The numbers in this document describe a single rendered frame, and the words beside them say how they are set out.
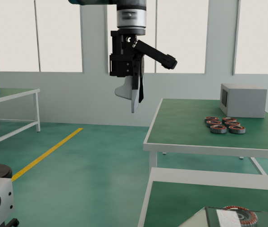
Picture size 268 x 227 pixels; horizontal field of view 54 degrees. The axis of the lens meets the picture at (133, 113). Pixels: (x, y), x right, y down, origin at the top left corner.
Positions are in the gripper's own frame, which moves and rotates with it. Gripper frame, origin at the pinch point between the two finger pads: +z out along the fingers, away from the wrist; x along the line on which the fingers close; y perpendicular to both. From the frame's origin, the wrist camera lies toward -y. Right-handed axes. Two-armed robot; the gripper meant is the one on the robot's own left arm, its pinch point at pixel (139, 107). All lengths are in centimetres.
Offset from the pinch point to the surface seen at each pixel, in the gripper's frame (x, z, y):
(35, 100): -340, 59, 216
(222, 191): -33, 40, -30
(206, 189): -33, 40, -24
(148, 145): -88, 41, 5
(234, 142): -98, 40, -49
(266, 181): -45, 40, -51
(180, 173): -48, 40, -14
